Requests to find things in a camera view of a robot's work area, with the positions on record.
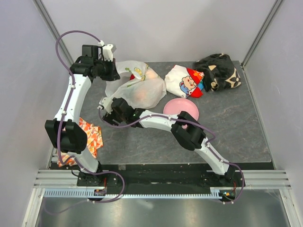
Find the white plastic bag fruit print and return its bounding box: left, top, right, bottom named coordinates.
left=105, top=61, right=167, bottom=109

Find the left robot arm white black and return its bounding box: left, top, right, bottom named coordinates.
left=45, top=42, right=120, bottom=186

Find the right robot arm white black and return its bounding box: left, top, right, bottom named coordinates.
left=98, top=98, right=236, bottom=186

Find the white cartoon print cloth bag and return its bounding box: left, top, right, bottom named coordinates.
left=164, top=65, right=204, bottom=98

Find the orange floral cloth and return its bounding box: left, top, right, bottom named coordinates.
left=57, top=117, right=103, bottom=167

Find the pink plate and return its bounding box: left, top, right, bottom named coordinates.
left=163, top=98, right=199, bottom=120

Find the black beige patterned cloth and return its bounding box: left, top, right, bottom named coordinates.
left=193, top=53, right=241, bottom=92

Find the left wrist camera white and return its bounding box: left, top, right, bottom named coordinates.
left=98, top=40, right=116, bottom=61

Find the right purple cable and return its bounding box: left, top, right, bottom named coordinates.
left=98, top=108, right=245, bottom=205

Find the purple cable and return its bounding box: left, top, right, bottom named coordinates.
left=55, top=30, right=125, bottom=216
left=98, top=108, right=245, bottom=205

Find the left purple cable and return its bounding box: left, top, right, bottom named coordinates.
left=55, top=30, right=125, bottom=216

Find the left aluminium frame post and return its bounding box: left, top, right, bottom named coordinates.
left=33, top=0, right=74, bottom=66

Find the aluminium frame post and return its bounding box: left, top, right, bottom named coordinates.
left=241, top=0, right=284, bottom=69
left=33, top=0, right=74, bottom=66

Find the grey slotted cable duct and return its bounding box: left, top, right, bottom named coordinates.
left=44, top=188, right=222, bottom=199

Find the right aluminium frame post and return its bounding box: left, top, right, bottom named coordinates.
left=241, top=0, right=284, bottom=69

